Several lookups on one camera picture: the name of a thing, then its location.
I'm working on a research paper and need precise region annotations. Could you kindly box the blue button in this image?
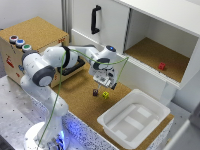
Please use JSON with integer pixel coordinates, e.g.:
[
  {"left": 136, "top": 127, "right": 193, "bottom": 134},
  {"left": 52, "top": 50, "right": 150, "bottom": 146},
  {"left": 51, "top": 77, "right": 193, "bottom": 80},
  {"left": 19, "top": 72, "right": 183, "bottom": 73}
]
[{"left": 15, "top": 38, "right": 26, "bottom": 48}]

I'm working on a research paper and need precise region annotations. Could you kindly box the black drawer handle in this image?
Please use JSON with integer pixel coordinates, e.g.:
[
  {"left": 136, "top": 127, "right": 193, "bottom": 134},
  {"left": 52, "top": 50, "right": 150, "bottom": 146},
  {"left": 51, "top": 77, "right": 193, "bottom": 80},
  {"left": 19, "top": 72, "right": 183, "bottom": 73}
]
[{"left": 61, "top": 59, "right": 86, "bottom": 76}]

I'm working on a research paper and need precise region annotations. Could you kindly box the white sliding door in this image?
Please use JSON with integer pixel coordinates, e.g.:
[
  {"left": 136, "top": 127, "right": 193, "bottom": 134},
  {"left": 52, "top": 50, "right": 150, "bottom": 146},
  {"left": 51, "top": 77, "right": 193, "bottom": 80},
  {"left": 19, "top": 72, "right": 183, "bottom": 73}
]
[{"left": 71, "top": 0, "right": 131, "bottom": 55}]

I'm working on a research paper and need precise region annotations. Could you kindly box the white plastic box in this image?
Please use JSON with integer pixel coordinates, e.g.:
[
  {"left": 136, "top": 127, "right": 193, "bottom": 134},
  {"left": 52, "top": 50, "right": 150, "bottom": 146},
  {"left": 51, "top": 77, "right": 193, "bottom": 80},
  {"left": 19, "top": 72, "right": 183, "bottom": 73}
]
[{"left": 96, "top": 88, "right": 172, "bottom": 150}]

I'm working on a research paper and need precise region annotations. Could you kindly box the purple block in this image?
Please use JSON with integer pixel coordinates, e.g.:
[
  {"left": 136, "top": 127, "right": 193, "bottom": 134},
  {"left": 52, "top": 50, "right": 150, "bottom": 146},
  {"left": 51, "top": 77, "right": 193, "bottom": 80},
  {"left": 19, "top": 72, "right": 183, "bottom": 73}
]
[{"left": 92, "top": 89, "right": 100, "bottom": 98}]

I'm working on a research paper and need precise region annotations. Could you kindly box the pink block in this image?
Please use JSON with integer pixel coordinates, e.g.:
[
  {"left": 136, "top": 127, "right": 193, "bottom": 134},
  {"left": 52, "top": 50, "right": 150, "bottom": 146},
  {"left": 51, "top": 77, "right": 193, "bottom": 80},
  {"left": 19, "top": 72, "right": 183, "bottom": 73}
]
[{"left": 157, "top": 62, "right": 167, "bottom": 71}]

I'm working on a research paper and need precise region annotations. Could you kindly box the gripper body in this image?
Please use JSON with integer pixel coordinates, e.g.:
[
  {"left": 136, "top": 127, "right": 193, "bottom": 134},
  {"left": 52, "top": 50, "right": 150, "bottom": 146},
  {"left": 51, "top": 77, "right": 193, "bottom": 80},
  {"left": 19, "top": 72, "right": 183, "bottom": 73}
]
[{"left": 92, "top": 66, "right": 118, "bottom": 90}]

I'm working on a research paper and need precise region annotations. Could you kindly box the black door handle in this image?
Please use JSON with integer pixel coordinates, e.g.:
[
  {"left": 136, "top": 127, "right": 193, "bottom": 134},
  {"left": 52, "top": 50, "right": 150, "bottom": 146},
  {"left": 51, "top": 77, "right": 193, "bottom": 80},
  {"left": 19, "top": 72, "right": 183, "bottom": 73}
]
[{"left": 90, "top": 4, "right": 102, "bottom": 36}]

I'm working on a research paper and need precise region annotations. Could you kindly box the red button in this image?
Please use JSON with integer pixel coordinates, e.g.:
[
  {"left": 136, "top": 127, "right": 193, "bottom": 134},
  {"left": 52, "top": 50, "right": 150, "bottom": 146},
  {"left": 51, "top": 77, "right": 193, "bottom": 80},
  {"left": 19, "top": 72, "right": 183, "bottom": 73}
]
[{"left": 9, "top": 34, "right": 19, "bottom": 44}]

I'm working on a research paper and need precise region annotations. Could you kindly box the yellow block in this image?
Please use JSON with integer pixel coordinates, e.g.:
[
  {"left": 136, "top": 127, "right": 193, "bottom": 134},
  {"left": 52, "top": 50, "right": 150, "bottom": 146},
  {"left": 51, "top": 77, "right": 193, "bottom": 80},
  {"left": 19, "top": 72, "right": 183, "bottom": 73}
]
[{"left": 102, "top": 91, "right": 110, "bottom": 100}]

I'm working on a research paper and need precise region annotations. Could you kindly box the green cable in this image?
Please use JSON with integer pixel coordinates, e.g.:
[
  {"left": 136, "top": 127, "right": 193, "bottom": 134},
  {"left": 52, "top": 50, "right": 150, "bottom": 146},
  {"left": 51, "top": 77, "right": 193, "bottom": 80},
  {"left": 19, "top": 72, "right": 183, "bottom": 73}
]
[{"left": 35, "top": 48, "right": 130, "bottom": 149}]

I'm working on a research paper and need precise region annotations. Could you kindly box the green button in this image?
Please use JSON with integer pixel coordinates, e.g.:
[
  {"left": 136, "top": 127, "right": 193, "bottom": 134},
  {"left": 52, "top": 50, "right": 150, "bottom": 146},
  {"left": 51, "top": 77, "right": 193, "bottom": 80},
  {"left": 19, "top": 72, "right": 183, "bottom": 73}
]
[{"left": 21, "top": 43, "right": 33, "bottom": 53}]

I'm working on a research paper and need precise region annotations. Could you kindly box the white cabinet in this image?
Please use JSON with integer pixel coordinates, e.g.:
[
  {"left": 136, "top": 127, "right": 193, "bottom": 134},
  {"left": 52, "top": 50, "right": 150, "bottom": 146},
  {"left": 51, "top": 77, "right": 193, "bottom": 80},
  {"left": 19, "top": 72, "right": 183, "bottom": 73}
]
[{"left": 68, "top": 0, "right": 200, "bottom": 107}]

